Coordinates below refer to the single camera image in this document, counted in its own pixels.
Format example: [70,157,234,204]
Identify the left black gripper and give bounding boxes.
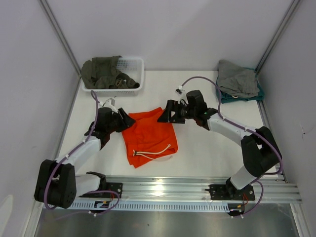
[107,108,136,134]

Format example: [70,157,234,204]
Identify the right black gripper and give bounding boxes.
[158,100,197,124]

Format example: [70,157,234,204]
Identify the orange shorts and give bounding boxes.
[122,107,178,168]

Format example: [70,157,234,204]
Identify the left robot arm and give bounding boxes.
[34,108,136,210]

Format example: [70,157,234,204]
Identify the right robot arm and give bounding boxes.
[157,90,282,199]

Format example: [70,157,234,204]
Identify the olive green shorts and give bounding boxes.
[81,56,140,90]

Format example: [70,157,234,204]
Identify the teal folded shorts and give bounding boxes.
[221,68,265,104]

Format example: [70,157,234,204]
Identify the grey folded shorts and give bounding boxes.
[217,59,259,98]

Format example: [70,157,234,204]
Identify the white plastic basket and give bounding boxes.
[80,56,145,97]

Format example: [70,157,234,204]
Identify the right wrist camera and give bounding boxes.
[175,85,185,95]

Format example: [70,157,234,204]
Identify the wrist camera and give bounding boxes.
[103,98,117,113]
[175,85,185,95]

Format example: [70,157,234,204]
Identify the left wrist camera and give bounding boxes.
[103,98,117,113]

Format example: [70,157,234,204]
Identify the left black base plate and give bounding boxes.
[105,182,123,198]

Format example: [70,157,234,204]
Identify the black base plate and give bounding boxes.
[205,184,255,201]
[105,182,123,198]

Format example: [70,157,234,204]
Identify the slotted cable duct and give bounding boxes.
[69,200,230,213]

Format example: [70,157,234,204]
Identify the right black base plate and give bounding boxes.
[205,184,255,201]

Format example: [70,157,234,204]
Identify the aluminium mounting rail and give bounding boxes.
[106,175,302,203]

